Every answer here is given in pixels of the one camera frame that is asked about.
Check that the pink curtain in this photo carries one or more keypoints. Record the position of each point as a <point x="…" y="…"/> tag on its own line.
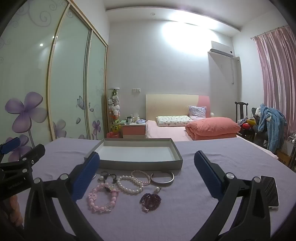
<point x="277" y="81"/>

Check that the curtain rod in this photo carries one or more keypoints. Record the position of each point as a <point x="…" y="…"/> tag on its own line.
<point x="268" y="32"/>

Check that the tissue box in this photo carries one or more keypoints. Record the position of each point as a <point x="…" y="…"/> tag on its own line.
<point x="136" y="117"/>

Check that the smartphone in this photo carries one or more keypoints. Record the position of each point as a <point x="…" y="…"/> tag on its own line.
<point x="269" y="192"/>

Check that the grey cardboard box tray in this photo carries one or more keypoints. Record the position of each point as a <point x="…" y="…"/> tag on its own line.
<point x="138" y="150"/>

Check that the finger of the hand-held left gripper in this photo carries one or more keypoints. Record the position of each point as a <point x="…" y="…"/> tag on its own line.
<point x="10" y="144"/>
<point x="34" y="154"/>

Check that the blue fleece robe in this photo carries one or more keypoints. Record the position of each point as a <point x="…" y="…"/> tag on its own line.
<point x="268" y="122"/>

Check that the white air conditioner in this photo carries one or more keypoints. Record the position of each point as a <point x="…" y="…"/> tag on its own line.
<point x="222" y="49"/>

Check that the pink nightstand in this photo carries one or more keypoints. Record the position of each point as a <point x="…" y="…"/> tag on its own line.
<point x="134" y="131"/>

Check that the lavender pillow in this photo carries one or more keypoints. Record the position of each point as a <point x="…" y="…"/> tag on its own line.
<point x="197" y="112"/>

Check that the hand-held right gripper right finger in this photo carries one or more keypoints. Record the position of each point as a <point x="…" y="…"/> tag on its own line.
<point x="207" y="176"/>

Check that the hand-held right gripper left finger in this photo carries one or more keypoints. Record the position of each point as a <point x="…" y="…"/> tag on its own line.
<point x="86" y="176"/>

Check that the dark wooden chair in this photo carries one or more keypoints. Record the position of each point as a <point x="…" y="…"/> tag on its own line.
<point x="241" y="111"/>

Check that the folded coral quilt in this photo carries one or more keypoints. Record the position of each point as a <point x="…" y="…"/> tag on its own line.
<point x="212" y="128"/>

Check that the purple bed sheet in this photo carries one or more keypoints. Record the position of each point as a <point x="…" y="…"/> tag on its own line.
<point x="185" y="208"/>

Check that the silver bangle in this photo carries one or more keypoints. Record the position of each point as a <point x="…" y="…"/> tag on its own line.
<point x="161" y="184"/>

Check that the floral sliding door wardrobe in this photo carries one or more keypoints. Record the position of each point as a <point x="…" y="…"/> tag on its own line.
<point x="30" y="69"/>

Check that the plush toy tube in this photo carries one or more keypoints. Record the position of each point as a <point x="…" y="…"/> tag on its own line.
<point x="114" y="109"/>

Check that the patterned flat pillow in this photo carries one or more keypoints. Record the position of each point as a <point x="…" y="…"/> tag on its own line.
<point x="173" y="120"/>

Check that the bed with pink sheet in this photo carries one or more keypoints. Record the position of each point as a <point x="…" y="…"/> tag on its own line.
<point x="166" y="104"/>

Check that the metal rack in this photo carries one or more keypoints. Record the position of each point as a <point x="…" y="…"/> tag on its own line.
<point x="291" y="148"/>

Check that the person's left hand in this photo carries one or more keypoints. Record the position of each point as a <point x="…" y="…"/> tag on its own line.
<point x="15" y="210"/>

